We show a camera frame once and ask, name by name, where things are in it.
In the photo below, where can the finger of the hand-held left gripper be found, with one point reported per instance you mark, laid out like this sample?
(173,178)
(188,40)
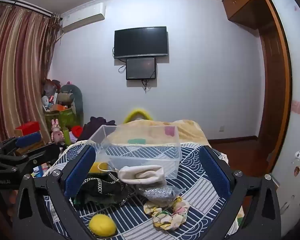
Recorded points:
(27,138)
(46,153)

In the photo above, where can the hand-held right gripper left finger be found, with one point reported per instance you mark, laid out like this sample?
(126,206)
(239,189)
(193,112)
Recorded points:
(80,172)

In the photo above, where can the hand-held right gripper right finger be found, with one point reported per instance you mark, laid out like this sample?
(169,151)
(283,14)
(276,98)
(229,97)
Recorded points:
(215,172)

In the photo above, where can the yellow plush lemon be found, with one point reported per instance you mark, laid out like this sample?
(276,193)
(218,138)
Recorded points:
(102,225)

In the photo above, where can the cream sock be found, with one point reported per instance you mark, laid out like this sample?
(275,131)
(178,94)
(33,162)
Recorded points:
(140,176)

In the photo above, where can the silver glitter pouch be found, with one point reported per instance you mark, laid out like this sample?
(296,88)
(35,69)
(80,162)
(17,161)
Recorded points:
(157,192)

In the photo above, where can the clear plastic box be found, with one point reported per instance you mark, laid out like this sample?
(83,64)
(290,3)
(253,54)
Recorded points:
(140,155)

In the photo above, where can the floral fabric scrunchie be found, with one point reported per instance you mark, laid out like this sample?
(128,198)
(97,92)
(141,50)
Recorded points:
(165,220)

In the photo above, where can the yellow soft toy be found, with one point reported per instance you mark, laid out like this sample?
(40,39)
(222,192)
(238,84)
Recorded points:
(100,167)

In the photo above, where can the red soft item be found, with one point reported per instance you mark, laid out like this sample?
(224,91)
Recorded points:
(77,131)

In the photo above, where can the red box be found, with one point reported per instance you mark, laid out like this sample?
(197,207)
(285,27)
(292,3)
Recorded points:
(27,128)

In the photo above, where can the pink bunny toy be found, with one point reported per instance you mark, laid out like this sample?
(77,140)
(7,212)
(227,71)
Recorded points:
(57,132)

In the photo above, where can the green storage bin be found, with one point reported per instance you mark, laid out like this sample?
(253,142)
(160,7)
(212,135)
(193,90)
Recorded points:
(63,118)

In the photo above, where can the dark clothing pile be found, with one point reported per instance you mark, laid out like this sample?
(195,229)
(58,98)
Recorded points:
(95,128)

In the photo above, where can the yellow blanket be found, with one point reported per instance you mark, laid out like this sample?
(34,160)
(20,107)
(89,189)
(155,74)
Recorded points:
(190,132)

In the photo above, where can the pile of toys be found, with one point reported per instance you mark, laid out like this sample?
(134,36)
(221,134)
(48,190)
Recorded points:
(53,97)

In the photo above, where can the green plush toy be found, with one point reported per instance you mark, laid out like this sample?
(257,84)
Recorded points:
(77,97)

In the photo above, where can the blue white patterned cloth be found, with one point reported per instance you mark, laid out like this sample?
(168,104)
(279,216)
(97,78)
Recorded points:
(130,220)

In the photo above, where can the striped brown curtain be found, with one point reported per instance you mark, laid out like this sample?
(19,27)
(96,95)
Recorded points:
(17,67)

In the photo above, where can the wooden wardrobe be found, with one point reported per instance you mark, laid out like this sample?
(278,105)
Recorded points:
(270,80)

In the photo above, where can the white door with stickers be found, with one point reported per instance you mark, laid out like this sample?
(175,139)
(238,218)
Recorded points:
(297,80)

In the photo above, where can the white air conditioner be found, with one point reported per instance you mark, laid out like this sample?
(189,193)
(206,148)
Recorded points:
(83,17)

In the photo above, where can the wall socket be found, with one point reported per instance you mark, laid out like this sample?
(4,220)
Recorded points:
(222,129)

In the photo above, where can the small wall monitor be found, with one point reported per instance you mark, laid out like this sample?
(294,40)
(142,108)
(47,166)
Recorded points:
(141,68)

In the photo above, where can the curtain rail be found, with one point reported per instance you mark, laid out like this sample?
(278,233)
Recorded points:
(27,5)

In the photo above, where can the large wall television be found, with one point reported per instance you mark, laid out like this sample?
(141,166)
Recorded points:
(141,41)

